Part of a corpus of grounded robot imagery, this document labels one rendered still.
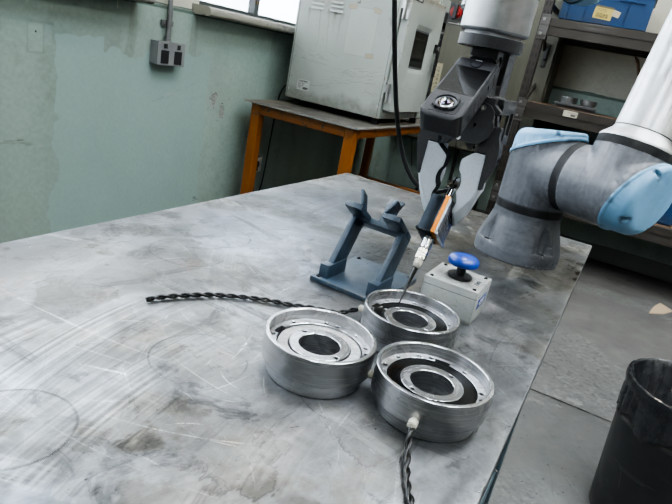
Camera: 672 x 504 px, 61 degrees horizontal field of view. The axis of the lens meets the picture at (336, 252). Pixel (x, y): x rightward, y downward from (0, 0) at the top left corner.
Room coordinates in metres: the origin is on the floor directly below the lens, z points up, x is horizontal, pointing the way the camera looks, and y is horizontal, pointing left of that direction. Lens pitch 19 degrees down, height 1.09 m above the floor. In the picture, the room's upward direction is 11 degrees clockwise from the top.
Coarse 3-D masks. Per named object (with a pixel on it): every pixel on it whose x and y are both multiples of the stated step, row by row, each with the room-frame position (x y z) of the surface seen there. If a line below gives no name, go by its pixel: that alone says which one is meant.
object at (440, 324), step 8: (376, 304) 0.60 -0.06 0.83; (384, 304) 0.60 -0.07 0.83; (392, 304) 0.60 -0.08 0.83; (400, 304) 0.61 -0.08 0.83; (408, 304) 0.61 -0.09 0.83; (416, 304) 0.62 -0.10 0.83; (376, 312) 0.57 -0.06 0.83; (384, 312) 0.58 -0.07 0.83; (424, 312) 0.60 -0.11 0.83; (432, 312) 0.60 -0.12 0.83; (440, 320) 0.59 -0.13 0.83; (440, 328) 0.57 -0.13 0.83
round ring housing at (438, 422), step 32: (384, 352) 0.47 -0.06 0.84; (416, 352) 0.50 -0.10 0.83; (448, 352) 0.49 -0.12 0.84; (384, 384) 0.42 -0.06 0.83; (416, 384) 0.47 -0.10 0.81; (448, 384) 0.46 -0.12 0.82; (480, 384) 0.46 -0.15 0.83; (384, 416) 0.42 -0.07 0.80; (416, 416) 0.40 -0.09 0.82; (448, 416) 0.40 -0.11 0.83; (480, 416) 0.41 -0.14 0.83
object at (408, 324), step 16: (368, 304) 0.56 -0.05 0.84; (432, 304) 0.61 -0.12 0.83; (368, 320) 0.55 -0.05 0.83; (384, 320) 0.53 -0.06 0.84; (400, 320) 0.59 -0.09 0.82; (416, 320) 0.59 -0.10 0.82; (432, 320) 0.58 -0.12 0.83; (448, 320) 0.59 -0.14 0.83; (384, 336) 0.53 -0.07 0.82; (400, 336) 0.52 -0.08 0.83; (416, 336) 0.52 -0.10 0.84; (432, 336) 0.52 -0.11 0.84; (448, 336) 0.54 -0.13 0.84
